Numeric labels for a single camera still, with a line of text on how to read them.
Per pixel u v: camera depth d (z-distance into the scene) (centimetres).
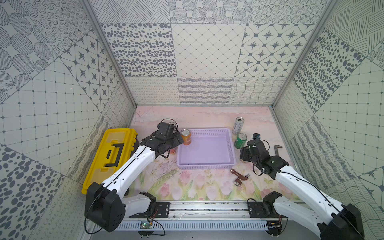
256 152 61
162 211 73
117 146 78
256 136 73
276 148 97
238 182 80
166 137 61
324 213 41
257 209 74
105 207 38
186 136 90
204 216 73
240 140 88
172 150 92
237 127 95
